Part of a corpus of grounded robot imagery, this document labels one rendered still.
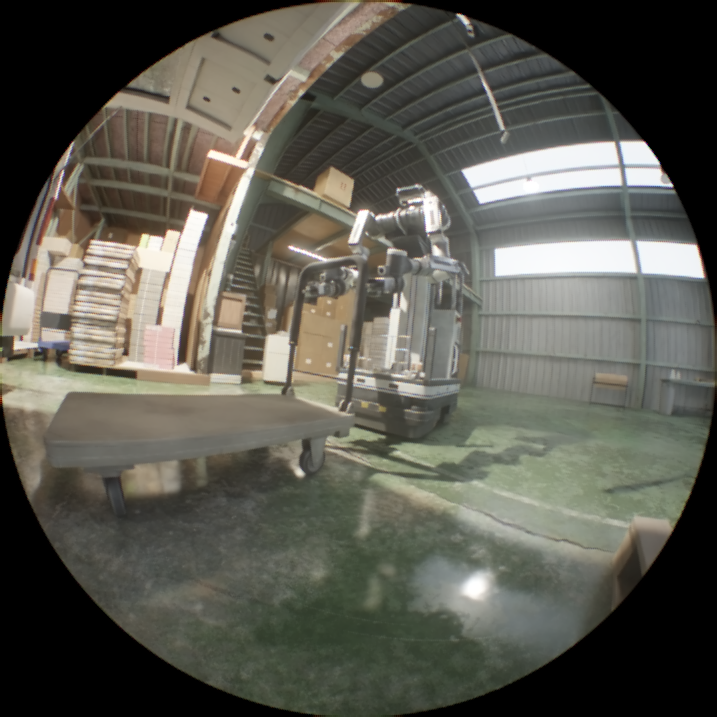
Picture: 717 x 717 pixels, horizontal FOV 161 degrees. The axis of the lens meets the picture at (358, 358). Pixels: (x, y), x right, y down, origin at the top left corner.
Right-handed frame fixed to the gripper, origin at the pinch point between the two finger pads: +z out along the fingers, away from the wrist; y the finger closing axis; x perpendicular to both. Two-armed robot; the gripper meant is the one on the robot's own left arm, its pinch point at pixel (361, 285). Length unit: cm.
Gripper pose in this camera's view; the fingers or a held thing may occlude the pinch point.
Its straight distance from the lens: 90.0
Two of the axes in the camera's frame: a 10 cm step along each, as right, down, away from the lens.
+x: -0.8, -9.6, -2.8
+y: -8.2, -1.0, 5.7
